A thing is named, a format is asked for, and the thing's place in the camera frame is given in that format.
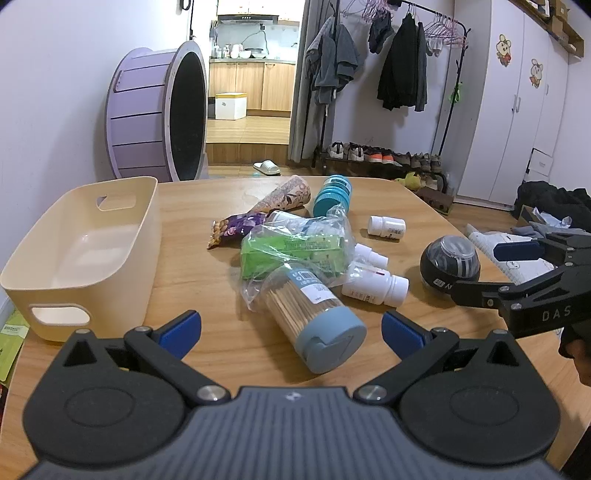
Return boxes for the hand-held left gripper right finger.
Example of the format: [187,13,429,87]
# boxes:
[355,310,532,407]

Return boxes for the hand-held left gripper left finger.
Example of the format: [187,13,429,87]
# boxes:
[55,310,232,408]

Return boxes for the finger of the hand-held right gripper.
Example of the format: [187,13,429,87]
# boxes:
[449,262,591,315]
[492,231,591,269]

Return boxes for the black gyro ball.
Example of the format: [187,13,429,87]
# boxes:
[419,234,482,303]

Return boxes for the red-striped white pill bottle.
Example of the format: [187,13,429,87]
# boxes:
[342,264,410,306]

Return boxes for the toothpick jar blue lid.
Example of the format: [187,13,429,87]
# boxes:
[261,265,368,374]

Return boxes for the small white pill bottle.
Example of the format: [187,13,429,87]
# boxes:
[368,215,407,241]

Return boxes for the purple snack packet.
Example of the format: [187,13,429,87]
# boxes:
[206,213,269,250]

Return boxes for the cream plastic bin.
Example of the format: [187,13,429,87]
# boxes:
[0,176,161,343]

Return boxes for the green packet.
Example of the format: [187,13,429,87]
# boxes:
[233,213,357,312]

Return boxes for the teal plastic bottle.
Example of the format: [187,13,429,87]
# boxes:
[313,175,353,217]

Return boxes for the floral paper cone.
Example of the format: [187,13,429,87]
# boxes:
[248,175,314,215]

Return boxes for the white printed cloth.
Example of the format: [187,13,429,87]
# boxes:
[465,223,556,285]

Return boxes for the black bag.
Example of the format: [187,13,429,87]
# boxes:
[512,181,591,234]

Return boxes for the white cardboard box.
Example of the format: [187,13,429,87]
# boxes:
[526,148,554,179]

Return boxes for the brown cardboard scratcher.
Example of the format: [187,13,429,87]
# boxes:
[417,186,456,216]

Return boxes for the white wardrobe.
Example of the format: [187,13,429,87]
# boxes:
[455,0,572,207]

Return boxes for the row of shoes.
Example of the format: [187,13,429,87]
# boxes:
[325,141,445,174]

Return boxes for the black shoe rack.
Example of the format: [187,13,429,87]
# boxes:
[313,147,450,191]

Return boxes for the black clothes rack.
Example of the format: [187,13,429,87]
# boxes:
[314,0,472,167]

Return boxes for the purple cat wheel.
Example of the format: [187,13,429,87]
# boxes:
[104,41,209,183]

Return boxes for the black coat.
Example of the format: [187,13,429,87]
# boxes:
[376,13,428,113]

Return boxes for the white foam box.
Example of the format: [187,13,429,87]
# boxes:
[215,92,249,121]

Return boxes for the wooden shelf with boxes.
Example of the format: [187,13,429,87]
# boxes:
[510,0,585,59]

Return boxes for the pink clothes hangers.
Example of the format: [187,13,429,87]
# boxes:
[342,0,468,51]

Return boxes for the wooden kitchen base cabinets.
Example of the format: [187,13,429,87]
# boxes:
[209,59,296,112]

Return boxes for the dark grey garment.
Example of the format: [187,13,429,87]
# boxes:
[368,10,396,54]

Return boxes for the grey door curtain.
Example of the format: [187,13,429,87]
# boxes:
[288,0,342,165]

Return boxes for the grey hoodie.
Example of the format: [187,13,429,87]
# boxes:
[305,16,361,106]

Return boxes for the group of kitchen dishes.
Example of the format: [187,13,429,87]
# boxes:
[210,42,269,60]

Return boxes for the range hood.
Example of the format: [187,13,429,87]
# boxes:
[217,14,280,25]

